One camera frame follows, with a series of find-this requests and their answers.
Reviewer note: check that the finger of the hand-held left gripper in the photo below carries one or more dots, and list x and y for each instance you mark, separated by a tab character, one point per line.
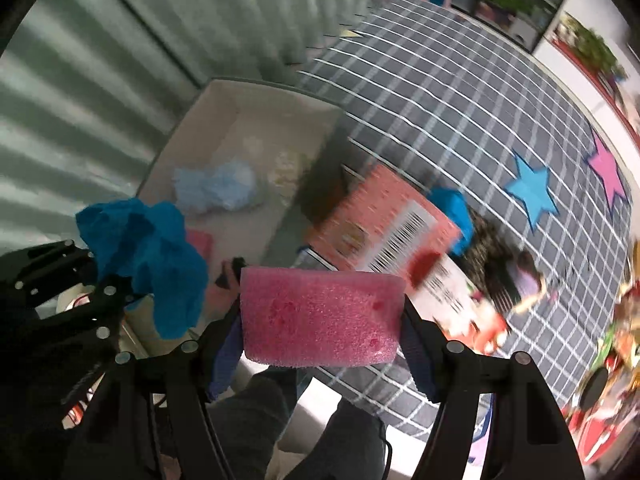
50	260
100	305

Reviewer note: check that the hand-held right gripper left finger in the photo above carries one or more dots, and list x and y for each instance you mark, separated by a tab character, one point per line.
227	350

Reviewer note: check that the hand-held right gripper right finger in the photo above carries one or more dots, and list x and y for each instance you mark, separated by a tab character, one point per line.
420	355

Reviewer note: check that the pink sponge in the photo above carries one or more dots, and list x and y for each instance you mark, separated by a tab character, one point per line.
320	315
200	245

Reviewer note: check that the leopard print scrunchie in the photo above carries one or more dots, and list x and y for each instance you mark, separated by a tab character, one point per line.
482	250

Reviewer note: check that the light blue fluffy cloth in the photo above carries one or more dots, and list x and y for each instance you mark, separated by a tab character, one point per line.
220	185

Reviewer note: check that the white storage box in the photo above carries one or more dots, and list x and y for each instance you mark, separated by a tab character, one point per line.
270	125

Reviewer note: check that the person's legs dark trousers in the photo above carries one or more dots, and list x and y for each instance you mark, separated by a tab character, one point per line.
250	425

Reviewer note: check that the pink printed cardboard box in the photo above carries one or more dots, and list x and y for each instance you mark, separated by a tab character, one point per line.
390	220

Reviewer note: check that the black round disc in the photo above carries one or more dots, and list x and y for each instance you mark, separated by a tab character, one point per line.
595	390

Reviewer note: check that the red round mat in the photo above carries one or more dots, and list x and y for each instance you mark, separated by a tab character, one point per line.
600	435

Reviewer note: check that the pile of snack packets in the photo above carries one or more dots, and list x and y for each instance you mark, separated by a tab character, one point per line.
625	340

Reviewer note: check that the grey checked star blanket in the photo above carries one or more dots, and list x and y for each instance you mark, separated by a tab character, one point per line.
450	110

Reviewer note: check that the row of shelf goods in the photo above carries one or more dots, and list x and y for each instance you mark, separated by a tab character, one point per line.
590	45

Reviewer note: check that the dark storage shelf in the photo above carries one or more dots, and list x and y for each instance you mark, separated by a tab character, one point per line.
505	5

